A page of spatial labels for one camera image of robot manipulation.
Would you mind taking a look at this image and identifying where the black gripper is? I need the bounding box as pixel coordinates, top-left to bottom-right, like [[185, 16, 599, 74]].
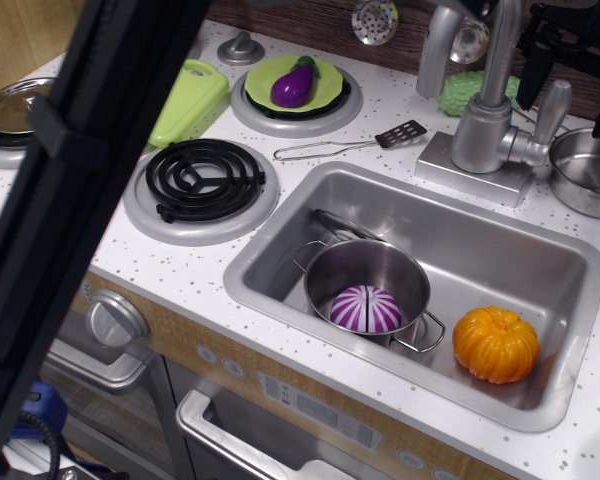
[[516, 1, 600, 138]]

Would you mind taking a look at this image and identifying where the silver faucet lever handle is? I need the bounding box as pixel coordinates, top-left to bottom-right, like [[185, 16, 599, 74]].
[[497, 80, 572, 167]]

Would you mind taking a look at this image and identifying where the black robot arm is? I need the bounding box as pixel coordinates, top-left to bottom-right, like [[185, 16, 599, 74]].
[[0, 1, 600, 479]]

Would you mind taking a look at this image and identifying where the steel pot right of faucet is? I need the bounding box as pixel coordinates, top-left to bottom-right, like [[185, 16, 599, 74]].
[[549, 128, 600, 219]]

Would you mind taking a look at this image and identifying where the silver toy faucet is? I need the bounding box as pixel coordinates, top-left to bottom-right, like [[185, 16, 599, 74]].
[[414, 0, 535, 209]]

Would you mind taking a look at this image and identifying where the green bumpy toy vegetable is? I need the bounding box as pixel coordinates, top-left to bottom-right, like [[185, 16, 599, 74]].
[[437, 70, 524, 119]]

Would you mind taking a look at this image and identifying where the hanging steel ladle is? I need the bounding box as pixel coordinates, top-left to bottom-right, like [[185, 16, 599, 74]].
[[450, 17, 490, 65]]

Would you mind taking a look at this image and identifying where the small metal spatula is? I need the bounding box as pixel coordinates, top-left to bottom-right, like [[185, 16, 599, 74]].
[[273, 120, 428, 161]]

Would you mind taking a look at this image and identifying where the silver toy sink basin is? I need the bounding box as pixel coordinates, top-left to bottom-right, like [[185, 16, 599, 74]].
[[224, 162, 600, 432]]

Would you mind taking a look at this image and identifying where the hanging steel strainer spoon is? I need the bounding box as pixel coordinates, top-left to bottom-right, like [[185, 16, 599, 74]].
[[351, 0, 399, 46]]

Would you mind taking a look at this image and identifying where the burner under green plate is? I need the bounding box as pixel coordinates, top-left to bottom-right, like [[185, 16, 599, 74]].
[[230, 67, 363, 139]]

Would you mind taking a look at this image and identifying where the orange toy pumpkin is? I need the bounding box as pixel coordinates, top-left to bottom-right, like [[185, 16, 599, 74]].
[[452, 306, 541, 385]]

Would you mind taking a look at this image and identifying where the purple toy eggplant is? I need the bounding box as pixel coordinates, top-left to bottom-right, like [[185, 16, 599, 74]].
[[270, 56, 319, 108]]

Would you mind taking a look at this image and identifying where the steel pot in sink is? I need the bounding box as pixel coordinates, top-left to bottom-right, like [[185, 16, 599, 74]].
[[293, 239, 446, 354]]

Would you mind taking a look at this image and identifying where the purple white striped onion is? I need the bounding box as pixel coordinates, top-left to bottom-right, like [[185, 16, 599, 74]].
[[329, 285, 402, 334]]

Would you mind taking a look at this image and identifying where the light green plate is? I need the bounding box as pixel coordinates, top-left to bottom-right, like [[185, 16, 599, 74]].
[[245, 54, 344, 114]]

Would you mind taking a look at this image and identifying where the grey stove knob back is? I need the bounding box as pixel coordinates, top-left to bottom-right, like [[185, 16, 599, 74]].
[[217, 31, 265, 66]]

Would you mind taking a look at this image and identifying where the green toy cutting board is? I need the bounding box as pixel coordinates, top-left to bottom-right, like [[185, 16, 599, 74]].
[[147, 59, 229, 148]]

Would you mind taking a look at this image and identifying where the black coil burner front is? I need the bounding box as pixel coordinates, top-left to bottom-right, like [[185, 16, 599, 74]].
[[123, 139, 279, 247]]

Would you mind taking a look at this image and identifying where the silver oven dial knob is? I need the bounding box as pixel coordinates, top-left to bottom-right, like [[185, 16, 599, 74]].
[[85, 289, 149, 349]]

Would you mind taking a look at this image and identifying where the steel lid with knob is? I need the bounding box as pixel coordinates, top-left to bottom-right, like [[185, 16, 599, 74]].
[[0, 77, 55, 135]]

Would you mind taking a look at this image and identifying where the left front burner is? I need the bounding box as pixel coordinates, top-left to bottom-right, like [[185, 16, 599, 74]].
[[0, 132, 32, 170]]

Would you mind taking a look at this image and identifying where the silver oven door handle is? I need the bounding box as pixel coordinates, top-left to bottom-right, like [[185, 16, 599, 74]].
[[176, 389, 352, 480]]

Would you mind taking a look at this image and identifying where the silver left door handle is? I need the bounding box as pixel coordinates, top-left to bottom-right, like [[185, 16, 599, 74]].
[[46, 340, 149, 396]]

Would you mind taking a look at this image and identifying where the blue object with cable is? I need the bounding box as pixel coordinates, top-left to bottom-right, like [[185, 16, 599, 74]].
[[9, 380, 68, 479]]

